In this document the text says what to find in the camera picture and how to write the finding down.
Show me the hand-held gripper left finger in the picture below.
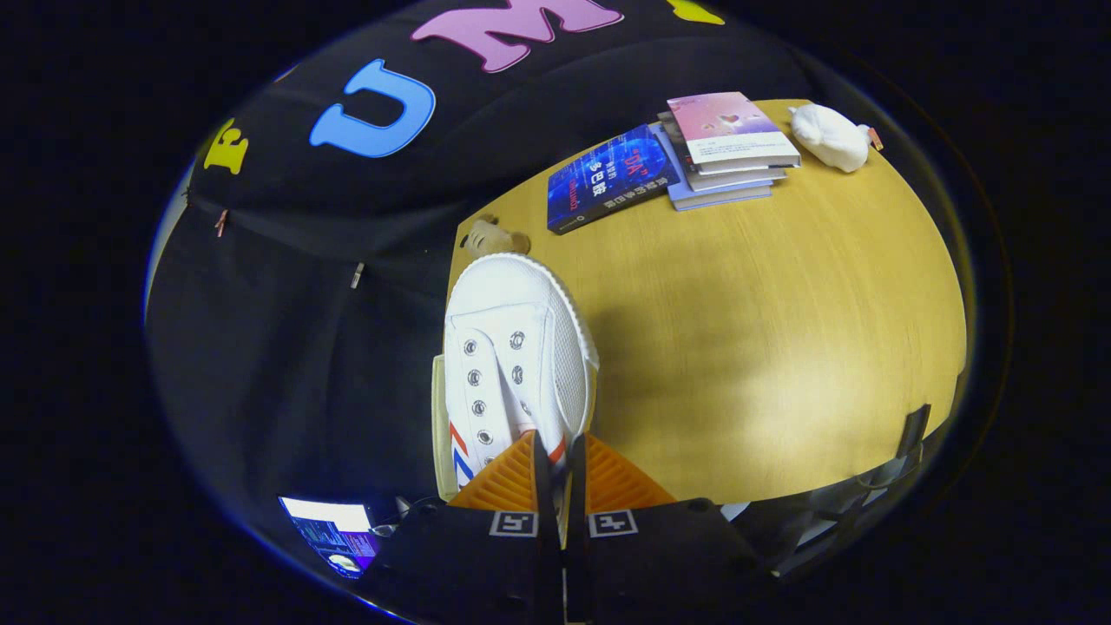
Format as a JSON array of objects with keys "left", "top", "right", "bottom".
[{"left": 365, "top": 431, "right": 561, "bottom": 625}]

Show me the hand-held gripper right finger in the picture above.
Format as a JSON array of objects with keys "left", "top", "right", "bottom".
[{"left": 569, "top": 434, "right": 769, "bottom": 625}]

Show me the beige fabric storage box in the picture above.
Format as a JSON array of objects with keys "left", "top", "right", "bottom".
[{"left": 431, "top": 354, "right": 461, "bottom": 502}]

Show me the white canvas shoe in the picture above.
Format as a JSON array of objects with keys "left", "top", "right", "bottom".
[{"left": 443, "top": 253, "right": 600, "bottom": 522}]

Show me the laptop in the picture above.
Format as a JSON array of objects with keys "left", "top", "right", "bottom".
[{"left": 279, "top": 497, "right": 383, "bottom": 578}]

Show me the brown plush toy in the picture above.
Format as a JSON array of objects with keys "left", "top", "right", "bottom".
[{"left": 464, "top": 219, "right": 532, "bottom": 258}]

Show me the dark blue book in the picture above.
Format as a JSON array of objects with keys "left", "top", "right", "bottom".
[{"left": 547, "top": 124, "right": 682, "bottom": 235}]

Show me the pale blue book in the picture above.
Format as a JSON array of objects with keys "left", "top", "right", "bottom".
[{"left": 651, "top": 122, "right": 773, "bottom": 212}]

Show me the pink book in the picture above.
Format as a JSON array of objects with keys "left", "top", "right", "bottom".
[{"left": 667, "top": 91, "right": 801, "bottom": 170}]

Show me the white plush toy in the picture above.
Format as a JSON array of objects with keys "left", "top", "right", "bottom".
[{"left": 790, "top": 102, "right": 873, "bottom": 173}]

